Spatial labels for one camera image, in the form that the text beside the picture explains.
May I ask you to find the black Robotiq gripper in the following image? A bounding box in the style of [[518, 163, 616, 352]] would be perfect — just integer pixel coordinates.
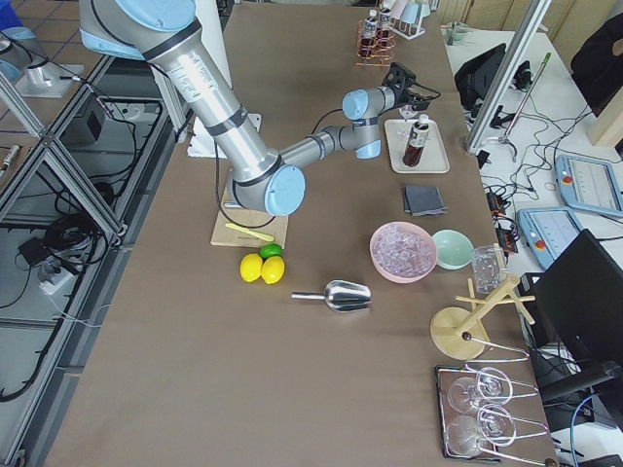
[[382, 61, 442, 112]]

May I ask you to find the tea bottle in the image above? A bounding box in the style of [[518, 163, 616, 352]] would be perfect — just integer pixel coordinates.
[[357, 9, 378, 59], [402, 115, 430, 167], [376, 8, 391, 50]]

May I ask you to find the copper wire bottle basket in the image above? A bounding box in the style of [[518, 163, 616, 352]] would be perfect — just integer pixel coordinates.
[[355, 17, 395, 67]]

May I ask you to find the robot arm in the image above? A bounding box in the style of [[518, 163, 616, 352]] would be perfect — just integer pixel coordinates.
[[79, 1, 419, 216]]

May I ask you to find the clear wine glass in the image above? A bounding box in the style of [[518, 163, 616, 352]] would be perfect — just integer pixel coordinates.
[[396, 104, 418, 139]]

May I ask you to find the cream rabbit tray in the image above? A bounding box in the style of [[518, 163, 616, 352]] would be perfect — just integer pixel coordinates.
[[385, 119, 450, 174]]

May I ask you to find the white cup rack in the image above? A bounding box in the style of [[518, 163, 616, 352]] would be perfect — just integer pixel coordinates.
[[390, 12, 426, 40]]

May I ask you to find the blue plastic cup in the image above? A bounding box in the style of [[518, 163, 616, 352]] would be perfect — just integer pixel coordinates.
[[401, 0, 431, 23]]

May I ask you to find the pink plastic cup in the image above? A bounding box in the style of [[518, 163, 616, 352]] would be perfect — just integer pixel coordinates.
[[390, 0, 408, 19]]

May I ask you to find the grey folded cloth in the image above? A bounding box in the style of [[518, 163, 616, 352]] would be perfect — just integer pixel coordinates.
[[403, 185, 447, 217]]

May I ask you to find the pink bowl of ice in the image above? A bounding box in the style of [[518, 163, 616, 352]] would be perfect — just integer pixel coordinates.
[[369, 222, 438, 284]]

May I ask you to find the green empty bowl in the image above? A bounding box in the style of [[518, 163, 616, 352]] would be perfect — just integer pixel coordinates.
[[432, 230, 473, 270]]

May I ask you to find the clear tumbler glass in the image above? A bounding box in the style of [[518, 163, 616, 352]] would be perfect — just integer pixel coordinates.
[[471, 244, 506, 294]]

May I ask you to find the blue teach pendant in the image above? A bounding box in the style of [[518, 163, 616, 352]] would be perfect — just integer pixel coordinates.
[[517, 206, 583, 269], [555, 155, 622, 218]]

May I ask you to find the yellow plastic knife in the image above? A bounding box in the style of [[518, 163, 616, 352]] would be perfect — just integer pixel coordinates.
[[225, 223, 275, 243]]

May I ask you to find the steel ice scoop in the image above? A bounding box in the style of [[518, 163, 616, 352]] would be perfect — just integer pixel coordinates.
[[291, 279, 372, 313]]

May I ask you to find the green lime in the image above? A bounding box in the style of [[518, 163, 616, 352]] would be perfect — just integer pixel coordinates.
[[259, 243, 283, 260]]

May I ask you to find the wooden cutting board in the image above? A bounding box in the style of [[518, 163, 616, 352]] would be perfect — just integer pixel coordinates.
[[210, 189, 289, 248]]

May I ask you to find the lower whole lemon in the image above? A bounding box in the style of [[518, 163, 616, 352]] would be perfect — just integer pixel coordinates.
[[261, 256, 285, 284]]

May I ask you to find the whole lemon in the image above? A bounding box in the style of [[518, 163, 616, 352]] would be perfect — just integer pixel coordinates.
[[261, 256, 285, 284], [238, 253, 264, 283]]

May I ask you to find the upper whole lemon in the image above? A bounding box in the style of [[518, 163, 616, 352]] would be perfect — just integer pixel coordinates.
[[238, 253, 264, 283]]

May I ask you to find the wooden cup tree stand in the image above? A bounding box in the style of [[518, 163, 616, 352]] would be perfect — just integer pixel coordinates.
[[429, 275, 536, 361]]

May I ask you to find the black monitor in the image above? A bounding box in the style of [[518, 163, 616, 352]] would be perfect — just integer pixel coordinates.
[[534, 230, 622, 364]]

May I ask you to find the hanging wine glass upper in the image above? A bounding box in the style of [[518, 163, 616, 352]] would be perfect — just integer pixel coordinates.
[[447, 367, 538, 414]]

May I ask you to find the hanging wine glass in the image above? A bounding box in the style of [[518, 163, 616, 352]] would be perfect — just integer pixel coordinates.
[[445, 403, 551, 458], [447, 367, 538, 414]]

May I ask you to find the black glass holder tray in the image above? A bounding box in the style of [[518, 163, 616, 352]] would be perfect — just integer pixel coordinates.
[[434, 366, 501, 465]]

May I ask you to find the hanging wine glass lower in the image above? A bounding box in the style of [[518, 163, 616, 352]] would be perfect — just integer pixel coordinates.
[[445, 403, 551, 458]]

